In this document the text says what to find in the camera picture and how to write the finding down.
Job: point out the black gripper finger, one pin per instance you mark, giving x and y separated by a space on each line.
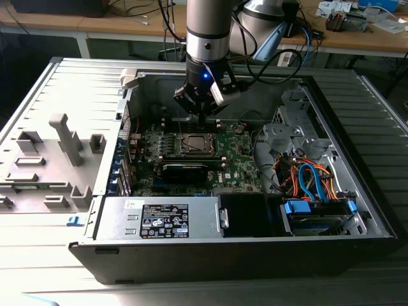
189 99
216 110

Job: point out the silver topped CPU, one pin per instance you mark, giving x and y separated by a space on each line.
197 143

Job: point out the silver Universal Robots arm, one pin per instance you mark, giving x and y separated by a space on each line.
207 28

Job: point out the black RAM slot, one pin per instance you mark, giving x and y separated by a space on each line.
191 156
191 161
172 125
172 130

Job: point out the CPU socket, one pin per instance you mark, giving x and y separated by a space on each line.
197 153

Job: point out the dark CPU cooler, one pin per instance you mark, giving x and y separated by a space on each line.
334 21

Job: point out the round coin cell battery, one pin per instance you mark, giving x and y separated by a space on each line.
238 128

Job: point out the green motherboard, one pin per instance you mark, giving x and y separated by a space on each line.
236 159

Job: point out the beige plastic block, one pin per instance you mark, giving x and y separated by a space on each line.
129 79

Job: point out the black graphics card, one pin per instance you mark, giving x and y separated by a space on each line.
185 173

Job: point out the silver metal drive cage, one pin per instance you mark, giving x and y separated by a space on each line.
288 132

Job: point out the black monitor stand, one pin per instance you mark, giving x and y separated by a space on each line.
293 19

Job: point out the wooden desk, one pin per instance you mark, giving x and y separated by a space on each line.
357 39
95 27

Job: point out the grey power supply unit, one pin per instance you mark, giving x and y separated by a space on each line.
121 220

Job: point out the hard disk in blue carrier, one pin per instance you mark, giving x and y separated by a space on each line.
314 224

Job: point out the grey parts rack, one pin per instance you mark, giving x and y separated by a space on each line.
48 150

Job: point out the black open PC case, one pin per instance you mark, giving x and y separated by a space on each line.
223 261

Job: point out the black box device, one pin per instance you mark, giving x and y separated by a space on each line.
57 8

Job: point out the grey green electronic module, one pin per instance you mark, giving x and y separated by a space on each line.
354 22

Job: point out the green RAM stick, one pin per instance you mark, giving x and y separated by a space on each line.
41 186

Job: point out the blue cardboard box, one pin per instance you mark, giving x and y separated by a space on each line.
379 4

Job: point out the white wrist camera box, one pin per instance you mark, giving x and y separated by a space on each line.
228 95

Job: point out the small blue plastic bracket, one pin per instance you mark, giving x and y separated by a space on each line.
70 220

